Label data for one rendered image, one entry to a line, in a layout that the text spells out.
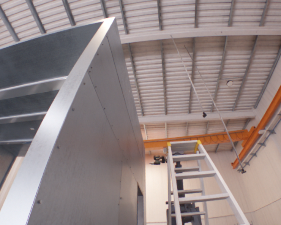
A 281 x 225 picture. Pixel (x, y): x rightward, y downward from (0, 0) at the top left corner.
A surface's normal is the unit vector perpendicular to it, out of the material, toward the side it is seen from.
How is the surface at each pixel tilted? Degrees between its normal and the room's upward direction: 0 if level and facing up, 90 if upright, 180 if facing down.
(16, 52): 180
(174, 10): 177
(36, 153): 90
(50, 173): 90
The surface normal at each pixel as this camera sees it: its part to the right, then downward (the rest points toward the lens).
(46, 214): 0.99, -0.10
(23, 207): -0.15, -0.69
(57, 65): 0.00, 0.72
